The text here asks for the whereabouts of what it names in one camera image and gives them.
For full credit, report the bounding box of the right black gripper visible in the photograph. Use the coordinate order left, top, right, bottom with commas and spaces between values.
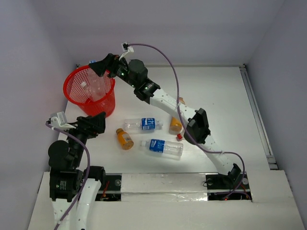
89, 53, 138, 89

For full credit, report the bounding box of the large clear plastic bottle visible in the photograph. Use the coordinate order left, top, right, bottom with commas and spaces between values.
88, 68, 106, 101

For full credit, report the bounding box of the clear unlabeled plastic bottle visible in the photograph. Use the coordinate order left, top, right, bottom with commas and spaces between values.
80, 81, 94, 102

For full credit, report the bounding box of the blue label bottle front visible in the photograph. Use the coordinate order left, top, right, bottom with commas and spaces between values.
140, 139, 184, 160

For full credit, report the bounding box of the blue label bottle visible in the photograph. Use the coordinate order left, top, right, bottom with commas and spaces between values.
140, 139, 184, 160
123, 117, 164, 131

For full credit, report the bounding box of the tall orange juice bottle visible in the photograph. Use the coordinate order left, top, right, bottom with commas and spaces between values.
169, 117, 182, 134

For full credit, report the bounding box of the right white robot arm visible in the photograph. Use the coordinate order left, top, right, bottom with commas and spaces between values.
89, 54, 245, 188

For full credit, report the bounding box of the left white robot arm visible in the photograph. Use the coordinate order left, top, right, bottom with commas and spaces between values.
46, 112, 109, 230

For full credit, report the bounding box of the red mesh plastic bin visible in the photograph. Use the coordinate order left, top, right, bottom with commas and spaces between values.
63, 66, 116, 116

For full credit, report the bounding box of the small orange juice bottle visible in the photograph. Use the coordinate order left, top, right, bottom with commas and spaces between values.
116, 128, 134, 150

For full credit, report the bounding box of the blue label bottle middle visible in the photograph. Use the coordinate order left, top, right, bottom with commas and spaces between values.
123, 117, 164, 131

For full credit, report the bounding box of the crushed red label bottle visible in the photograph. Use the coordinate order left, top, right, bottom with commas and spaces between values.
177, 132, 184, 141

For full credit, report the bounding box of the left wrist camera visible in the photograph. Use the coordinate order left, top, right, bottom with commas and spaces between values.
47, 111, 75, 131

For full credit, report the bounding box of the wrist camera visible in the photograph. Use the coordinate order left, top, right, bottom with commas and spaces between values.
47, 111, 75, 131
119, 42, 134, 60

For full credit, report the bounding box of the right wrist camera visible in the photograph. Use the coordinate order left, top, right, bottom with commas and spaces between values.
119, 42, 134, 60

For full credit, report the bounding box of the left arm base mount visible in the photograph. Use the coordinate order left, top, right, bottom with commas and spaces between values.
95, 174, 122, 202

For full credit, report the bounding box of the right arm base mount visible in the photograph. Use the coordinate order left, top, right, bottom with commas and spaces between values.
202, 174, 252, 201

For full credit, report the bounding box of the aluminium rail right edge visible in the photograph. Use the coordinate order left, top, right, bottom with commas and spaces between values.
239, 64, 279, 170

